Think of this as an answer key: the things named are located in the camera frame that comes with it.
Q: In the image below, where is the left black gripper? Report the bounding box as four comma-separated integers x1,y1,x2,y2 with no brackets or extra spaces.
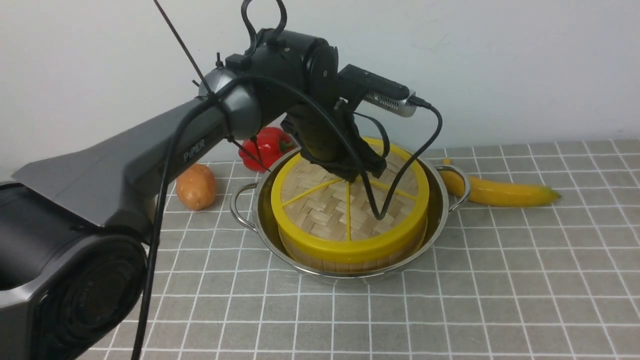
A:
281,99,387,182

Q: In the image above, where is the yellow-rimmed woven bamboo lid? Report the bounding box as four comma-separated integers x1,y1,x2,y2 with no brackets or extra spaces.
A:
270,154,430,242

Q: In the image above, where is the yellow-rimmed bamboo steamer basket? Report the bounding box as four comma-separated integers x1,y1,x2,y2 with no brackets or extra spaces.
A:
278,221,428,274

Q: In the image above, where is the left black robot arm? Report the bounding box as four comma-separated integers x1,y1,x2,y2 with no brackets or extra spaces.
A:
1,28,386,360

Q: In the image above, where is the stainless steel pot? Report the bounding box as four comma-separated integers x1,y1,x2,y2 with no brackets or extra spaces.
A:
230,148,473,286

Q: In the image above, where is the red bell pepper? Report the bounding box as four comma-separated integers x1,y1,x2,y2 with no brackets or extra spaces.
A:
238,127,297,173

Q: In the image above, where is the brown potato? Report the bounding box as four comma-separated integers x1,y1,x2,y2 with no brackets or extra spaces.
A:
176,163,217,211

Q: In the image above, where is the yellow banana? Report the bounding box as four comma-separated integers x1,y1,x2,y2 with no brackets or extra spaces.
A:
467,176,562,208

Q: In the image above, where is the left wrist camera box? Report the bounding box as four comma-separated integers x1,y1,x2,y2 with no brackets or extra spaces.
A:
337,64,418,117

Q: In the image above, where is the black left camera cable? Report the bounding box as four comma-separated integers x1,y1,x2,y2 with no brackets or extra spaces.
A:
131,75,444,360

